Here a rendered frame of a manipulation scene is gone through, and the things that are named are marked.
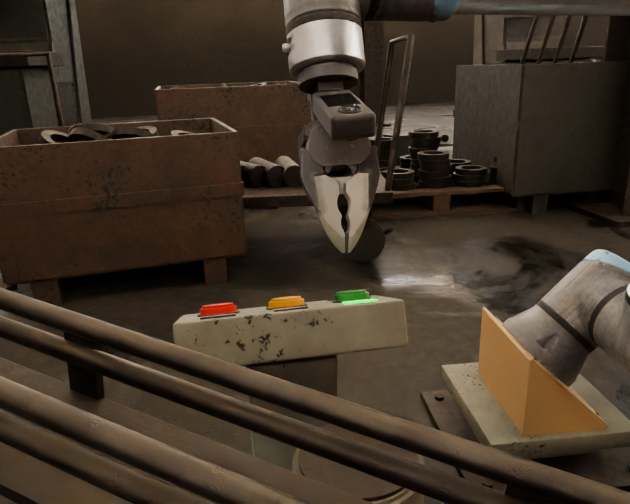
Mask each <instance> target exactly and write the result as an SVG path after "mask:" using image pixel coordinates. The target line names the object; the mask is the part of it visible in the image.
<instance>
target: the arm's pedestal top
mask: <svg viewBox="0 0 630 504"><path fill-rule="evenodd" d="M478 365H479V362H475V363H463V364H451V365H442V367H441V379H442V381H443V382H444V384H445V386H446V387H447V389H448V391H449V392H450V394H451V396H452V397H453V399H454V401H455V402H456V404H457V406H458V407H459V409H460V411H461V412H462V414H463V416H464V417H465V419H466V421H467V422H468V424H469V426H470V427H471V429H472V431H473V432H474V434H475V436H476V437H477V439H478V441H479V442H480V444H483V445H486V446H489V447H492V448H495V449H498V450H501V451H504V452H507V453H510V454H513V455H516V456H519V457H530V456H540V455H550V454H561V453H571V452H581V451H591V450H601V449H611V448H621V447H630V420H629V419H628V418H627V417H625V416H624V415H623V414H622V413H621V412H620V411H619V410H618V409H617V408H616V407H615V406H614V405H613V404H612V403H611V402H610V401H609V400H607V399H606V398H605V397H604V396H603V395H602V394H601V393H600V392H599V391H598V390H597V389H596V388H595V387H594V386H593V385H592V384H591V383H589V382H588V381H587V380H586V379H585V378H584V377H583V376H582V375H581V374H580V373H579V374H578V376H577V379H576V381H575V382H574V383H573V384H572V385H571V387H572V388H573V389H574V390H575V391H576V392H577V393H578V394H579V395H580V396H581V397H582V398H583V399H584V400H585V402H586V403H587V404H588V405H589V406H590V407H591V408H592V409H593V410H594V411H595V412H597V413H598V414H599V416H600V417H601V418H602V419H603V420H604V421H605V422H606V423H607V424H608V425H609V427H608V428H607V429H602V430H590V431H579V432H568V433H556V434H545V435H534V436H522V435H521V433H520V432H519V430H518V429H517V428H516V426H515V425H514V423H513V422H512V420H511V419H510V418H509V416H508V415H507V413H506V412H505V411H504V409H503V408H502V406H501V405H500V404H499V402H498V401H497V399H496V398H495V396H494V395H493V394H492V392H491V391H490V389H489V388H488V387H487V385H486V384H485V382H484V381H483V380H482V378H481V377H480V375H479V374H478Z"/></svg>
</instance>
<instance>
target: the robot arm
mask: <svg viewBox="0 0 630 504"><path fill-rule="evenodd" d="M283 3H284V14H285V25H286V37H287V43H285V44H283V45H282V51H283V52H285V53H287V52H289V56H288V63H289V73H290V74H291V76H292V77H293V78H295V79H297V80H298V86H299V90H300V91H302V92H304V93H307V100H308V102H310V111H311V121H310V123H309V125H304V127H303V129H302V131H301V133H300V135H299V136H298V148H299V159H300V179H301V183H302V186H303V188H304V190H305V192H306V194H307V195H308V197H309V199H310V200H311V202H312V204H313V205H314V207H315V211H316V215H317V217H318V219H319V221H320V223H321V225H322V227H323V229H324V231H325V232H326V234H327V236H328V238H329V239H330V241H331V242H332V243H333V245H334V246H335V247H336V248H337V249H338V250H339V251H340V252H341V253H350V252H351V251H352V250H353V248H354V247H355V245H356V244H357V242H358V240H359V238H360V236H361V234H362V231H363V229H364V226H365V223H366V220H367V217H368V214H369V211H370V208H371V206H372V203H373V200H374V197H375V193H376V190H377V187H378V183H379V177H380V168H379V162H378V159H377V155H376V150H377V146H371V145H370V140H369V137H373V136H374V135H375V134H376V115H375V113H374V112H372V111H371V110H370V109H369V108H368V107H367V106H366V105H365V104H364V103H363V102H362V101H361V100H360V99H359V98H357V97H356V96H355V95H354V94H353V93H352V92H351V91H350V90H349V89H351V88H353V87H355V86H356V85H357V84H358V73H360V72H361V71H362V70H363V69H364V67H365V54H364V45H363V35H362V22H361V21H431V23H435V22H436V21H445V20H448V19H449V18H450V17H451V16H452V15H584V16H630V0H283ZM348 176H351V178H350V179H349V180H348V181H346V182H345V183H344V184H343V193H344V196H345V197H346V199H347V202H348V211H347V214H346V220H347V223H348V228H347V231H346V233H345V232H344V231H343V229H342V226H341V218H342V215H341V213H340V212H339V210H338V207H337V199H338V196H339V193H340V191H339V184H338V182H337V181H335V180H333V179H331V178H335V177H348ZM502 325H503V326H504V327H505V329H506V330H507V331H508V332H509V333H510V334H511V335H512V336H513V337H514V338H515V339H516V340H517V341H518V342H519V343H520V344H521V345H522V346H523V347H524V348H525V349H526V350H527V351H528V352H529V353H530V354H531V355H532V356H534V357H535V358H536V359H537V360H538V361H539V362H540V363H541V364H542V365H543V366H544V367H545V368H546V369H548V370H549V371H550V372H551V373H552V374H553V375H554V376H555V377H556V378H558V379H559V380H560V381H561V382H562V383H564V384H565V385H566V386H567V387H569V386H571V385H572V384H573V383H574V382H575V381H576V379H577V376H578V374H579V372H580V370H581V368H582V366H583V364H584V362H585V360H586V358H587V356H588V355H589V354H590V353H591V352H592V351H593V350H594V349H596V348H597V347H598V346H599V347H600V348H601V349H603V350H604V351H605V352H606V353H607V354H608V355H610V356H611V357H612V358H613V359H614V360H616V361H617V362H618V363H619V364H620V365H621V366H623V367H624V368H625V369H626V370H627V371H629V372H630V263H629V262H628V261H626V260H625V259H623V258H621V257H619V256H618V255H616V254H614V253H611V252H609V251H606V250H602V249H598V250H594V251H593V252H591V253H590V254H589V255H588V256H586V257H585V258H584V259H582V260H580V261H579V263H578V264H577V265H576V266H575V267H574V268H573V269H572V270H571V271H570V272H569V273H568V274H567V275H566V276H565V277H564V278H563V279H562V280H561V281H560V282H558V283H557V284H556V285H555V286H554V287H553V288H552V289H551V290H550V291H549V292H548V293H547V294H546V295H545V296H544V297H543V298H542V299H541V300H540V301H539V302H538V303H537V304H536V305H535V306H534V307H532V308H530V309H528V310H526V311H524V312H521V313H519V314H517V315H516V316H514V317H510V318H508V319H507V320H506V321H505V322H504V323H503V324H502Z"/></svg>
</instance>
